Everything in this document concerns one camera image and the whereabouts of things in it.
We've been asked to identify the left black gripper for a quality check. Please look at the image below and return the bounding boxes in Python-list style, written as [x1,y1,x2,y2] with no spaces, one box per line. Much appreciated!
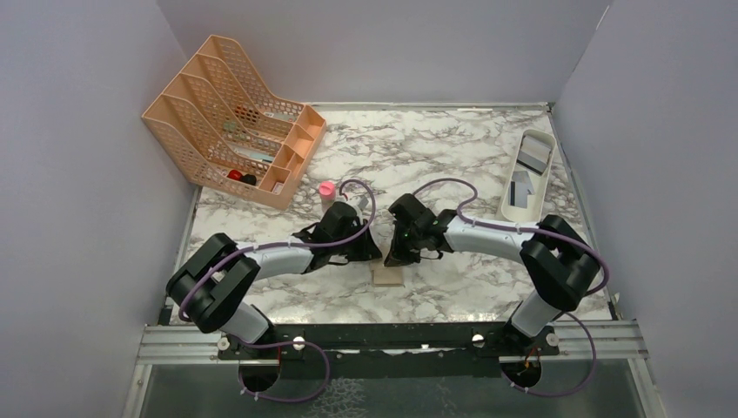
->
[331,219,383,261]

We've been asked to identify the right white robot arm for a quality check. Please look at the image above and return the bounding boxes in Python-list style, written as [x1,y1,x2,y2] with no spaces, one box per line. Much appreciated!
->
[384,193,606,354]

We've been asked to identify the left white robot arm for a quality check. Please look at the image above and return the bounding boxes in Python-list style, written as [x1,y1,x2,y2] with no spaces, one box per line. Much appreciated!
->
[165,202,382,358]

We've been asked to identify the small grey card in tray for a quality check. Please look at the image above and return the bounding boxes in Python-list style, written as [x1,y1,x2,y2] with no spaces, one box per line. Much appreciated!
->
[508,171,534,209]

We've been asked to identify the grey card stack in tray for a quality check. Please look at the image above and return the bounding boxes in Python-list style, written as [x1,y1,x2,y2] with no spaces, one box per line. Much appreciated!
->
[516,136,553,175]

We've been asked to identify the pink capped small bottle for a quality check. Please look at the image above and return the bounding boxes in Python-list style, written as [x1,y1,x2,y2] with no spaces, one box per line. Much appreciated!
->
[318,181,337,212]

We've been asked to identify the black round object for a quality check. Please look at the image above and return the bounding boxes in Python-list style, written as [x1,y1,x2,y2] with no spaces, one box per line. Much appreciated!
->
[240,174,258,185]

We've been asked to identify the white oblong tray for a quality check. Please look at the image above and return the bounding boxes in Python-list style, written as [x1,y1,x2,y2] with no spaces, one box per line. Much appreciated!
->
[496,129,557,223]

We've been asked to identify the red round object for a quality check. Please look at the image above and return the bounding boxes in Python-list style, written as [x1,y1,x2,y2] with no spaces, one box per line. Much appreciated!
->
[227,170,242,181]

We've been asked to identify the peach mesh file organizer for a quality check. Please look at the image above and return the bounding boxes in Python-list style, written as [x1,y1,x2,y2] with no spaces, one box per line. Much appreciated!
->
[142,35,327,210]

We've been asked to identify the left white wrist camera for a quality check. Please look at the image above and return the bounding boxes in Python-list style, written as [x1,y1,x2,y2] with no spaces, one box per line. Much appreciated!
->
[346,196,371,221]

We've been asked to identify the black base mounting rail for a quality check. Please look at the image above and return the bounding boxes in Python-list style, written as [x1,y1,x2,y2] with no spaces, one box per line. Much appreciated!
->
[218,322,560,380]

